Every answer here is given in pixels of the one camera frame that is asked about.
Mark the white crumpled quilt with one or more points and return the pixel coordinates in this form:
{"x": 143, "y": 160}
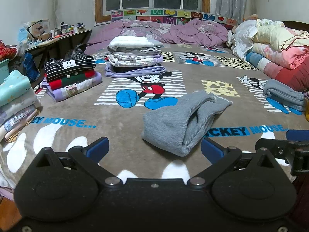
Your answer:
{"x": 243, "y": 36}

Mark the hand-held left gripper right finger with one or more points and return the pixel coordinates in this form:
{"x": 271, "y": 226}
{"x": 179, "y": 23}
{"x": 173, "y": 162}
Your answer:
{"x": 212, "y": 149}

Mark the teal plastic bin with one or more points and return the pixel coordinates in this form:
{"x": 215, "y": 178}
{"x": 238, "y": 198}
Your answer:
{"x": 4, "y": 69}

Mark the stack striped red purple clothes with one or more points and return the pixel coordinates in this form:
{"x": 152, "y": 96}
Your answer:
{"x": 72, "y": 89}

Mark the cream yellow quilt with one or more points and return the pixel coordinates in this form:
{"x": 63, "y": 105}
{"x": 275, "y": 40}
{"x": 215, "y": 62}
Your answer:
{"x": 277, "y": 35}

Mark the stack of pastel folded clothes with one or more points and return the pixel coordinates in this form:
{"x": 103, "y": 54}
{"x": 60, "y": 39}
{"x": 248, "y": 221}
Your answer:
{"x": 17, "y": 112}

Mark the grey folded garment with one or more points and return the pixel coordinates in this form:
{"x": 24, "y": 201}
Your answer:
{"x": 283, "y": 94}

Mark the colourful picture headboard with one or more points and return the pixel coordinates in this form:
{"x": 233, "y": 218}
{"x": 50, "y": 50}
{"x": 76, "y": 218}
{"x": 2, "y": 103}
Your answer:
{"x": 169, "y": 14}

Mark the white quilted folded garment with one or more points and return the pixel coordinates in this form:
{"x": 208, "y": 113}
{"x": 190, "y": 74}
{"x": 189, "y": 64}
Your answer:
{"x": 132, "y": 59}

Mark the teal starred folded garment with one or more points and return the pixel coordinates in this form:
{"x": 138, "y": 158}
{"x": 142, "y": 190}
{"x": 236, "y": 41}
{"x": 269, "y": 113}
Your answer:
{"x": 13, "y": 87}

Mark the grey knit pants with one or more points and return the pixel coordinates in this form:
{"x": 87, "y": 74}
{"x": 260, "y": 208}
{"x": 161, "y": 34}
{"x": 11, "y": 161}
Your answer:
{"x": 169, "y": 123}

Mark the dark cloth pile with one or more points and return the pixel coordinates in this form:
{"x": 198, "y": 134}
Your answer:
{"x": 76, "y": 49}

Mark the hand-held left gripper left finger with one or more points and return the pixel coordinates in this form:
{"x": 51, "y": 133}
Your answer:
{"x": 97, "y": 147}

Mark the printed cartoon blanket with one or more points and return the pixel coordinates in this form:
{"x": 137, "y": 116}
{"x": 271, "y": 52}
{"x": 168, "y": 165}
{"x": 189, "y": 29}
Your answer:
{"x": 115, "y": 116}

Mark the blue white red quilt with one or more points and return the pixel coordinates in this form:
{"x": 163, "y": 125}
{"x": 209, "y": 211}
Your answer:
{"x": 272, "y": 69}

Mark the desk clutter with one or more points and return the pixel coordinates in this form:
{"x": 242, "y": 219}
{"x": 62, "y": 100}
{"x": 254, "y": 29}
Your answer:
{"x": 67, "y": 29}

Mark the purple folded garment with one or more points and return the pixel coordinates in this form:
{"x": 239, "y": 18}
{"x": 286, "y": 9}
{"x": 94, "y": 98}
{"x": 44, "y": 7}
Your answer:
{"x": 137, "y": 72}

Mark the dark wooden desk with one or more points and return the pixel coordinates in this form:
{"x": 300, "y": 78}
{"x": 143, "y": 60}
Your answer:
{"x": 65, "y": 37}

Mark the red green folded garment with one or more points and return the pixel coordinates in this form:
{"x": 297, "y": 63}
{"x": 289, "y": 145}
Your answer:
{"x": 70, "y": 79}

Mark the red patterned cloth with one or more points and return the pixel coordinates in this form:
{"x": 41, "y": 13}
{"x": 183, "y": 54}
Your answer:
{"x": 7, "y": 50}

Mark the black desk lamp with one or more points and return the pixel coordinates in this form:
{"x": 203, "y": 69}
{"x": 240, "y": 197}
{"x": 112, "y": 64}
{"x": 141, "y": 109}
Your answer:
{"x": 33, "y": 27}

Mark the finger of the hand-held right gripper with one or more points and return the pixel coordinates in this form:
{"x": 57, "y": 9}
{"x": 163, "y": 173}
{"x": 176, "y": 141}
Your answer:
{"x": 272, "y": 146}
{"x": 298, "y": 135}

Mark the purple floral quilt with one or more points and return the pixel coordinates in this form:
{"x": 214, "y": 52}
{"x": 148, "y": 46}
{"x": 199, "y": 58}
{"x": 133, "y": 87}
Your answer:
{"x": 149, "y": 32}

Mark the pink quilt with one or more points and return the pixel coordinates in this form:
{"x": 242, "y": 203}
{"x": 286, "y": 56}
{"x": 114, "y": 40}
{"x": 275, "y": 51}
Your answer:
{"x": 289, "y": 55}

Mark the black striped folded sweater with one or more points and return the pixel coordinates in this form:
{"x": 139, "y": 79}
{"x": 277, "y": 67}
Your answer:
{"x": 70, "y": 66}

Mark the blue jeans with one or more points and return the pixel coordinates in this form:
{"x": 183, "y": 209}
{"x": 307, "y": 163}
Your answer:
{"x": 31, "y": 66}

